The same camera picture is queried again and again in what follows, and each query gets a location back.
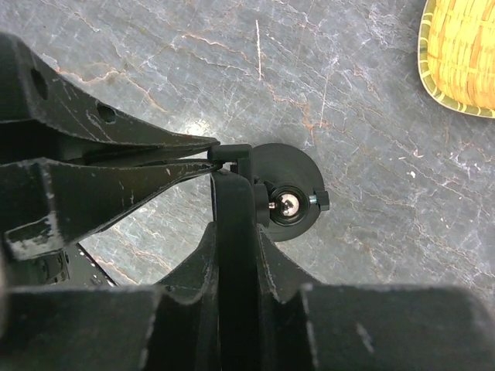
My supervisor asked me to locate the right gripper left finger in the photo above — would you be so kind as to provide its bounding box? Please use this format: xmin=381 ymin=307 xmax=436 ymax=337
xmin=1 ymin=224 xmax=220 ymax=370

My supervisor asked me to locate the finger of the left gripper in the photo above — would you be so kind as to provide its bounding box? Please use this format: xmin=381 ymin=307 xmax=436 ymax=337
xmin=1 ymin=32 xmax=218 ymax=153

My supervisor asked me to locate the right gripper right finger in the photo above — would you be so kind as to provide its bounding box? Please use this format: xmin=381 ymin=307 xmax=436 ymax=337
xmin=257 ymin=228 xmax=494 ymax=370

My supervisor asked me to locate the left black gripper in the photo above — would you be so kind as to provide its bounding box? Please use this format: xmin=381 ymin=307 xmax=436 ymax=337
xmin=1 ymin=120 xmax=220 ymax=285

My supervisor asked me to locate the black phone stand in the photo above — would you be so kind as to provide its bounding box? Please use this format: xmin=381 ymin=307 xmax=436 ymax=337
xmin=208 ymin=143 xmax=330 ymax=242

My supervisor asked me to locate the black smartphone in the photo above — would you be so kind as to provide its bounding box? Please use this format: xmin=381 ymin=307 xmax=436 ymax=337
xmin=212 ymin=170 xmax=260 ymax=370

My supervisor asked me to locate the woven bamboo tray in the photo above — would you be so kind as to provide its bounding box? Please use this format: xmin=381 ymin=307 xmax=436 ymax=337
xmin=418 ymin=1 xmax=494 ymax=119

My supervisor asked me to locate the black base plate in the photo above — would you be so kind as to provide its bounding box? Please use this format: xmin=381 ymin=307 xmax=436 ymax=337
xmin=63 ymin=243 xmax=118 ymax=288

